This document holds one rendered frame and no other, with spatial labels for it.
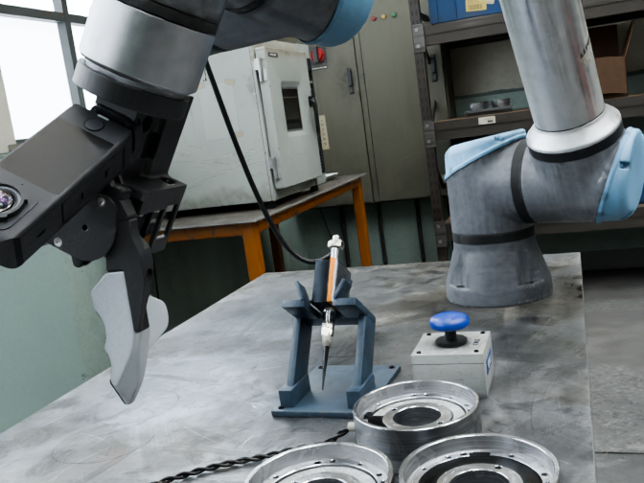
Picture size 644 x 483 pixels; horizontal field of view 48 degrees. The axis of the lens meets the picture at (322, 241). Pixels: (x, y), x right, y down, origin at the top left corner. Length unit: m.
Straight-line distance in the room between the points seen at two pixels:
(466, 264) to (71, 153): 0.69
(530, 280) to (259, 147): 1.87
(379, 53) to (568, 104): 3.51
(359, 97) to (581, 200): 3.52
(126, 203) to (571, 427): 0.41
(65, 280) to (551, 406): 2.24
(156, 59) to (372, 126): 3.98
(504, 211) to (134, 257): 0.64
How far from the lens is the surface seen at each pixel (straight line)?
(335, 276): 0.74
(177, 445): 0.72
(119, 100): 0.45
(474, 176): 1.01
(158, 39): 0.44
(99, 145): 0.45
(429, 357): 0.72
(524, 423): 0.67
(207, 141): 2.88
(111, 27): 0.45
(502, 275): 1.02
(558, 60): 0.89
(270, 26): 0.52
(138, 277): 0.46
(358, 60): 4.43
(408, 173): 4.37
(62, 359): 2.73
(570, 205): 0.97
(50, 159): 0.44
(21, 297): 2.58
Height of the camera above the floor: 1.08
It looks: 9 degrees down
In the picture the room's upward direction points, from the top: 8 degrees counter-clockwise
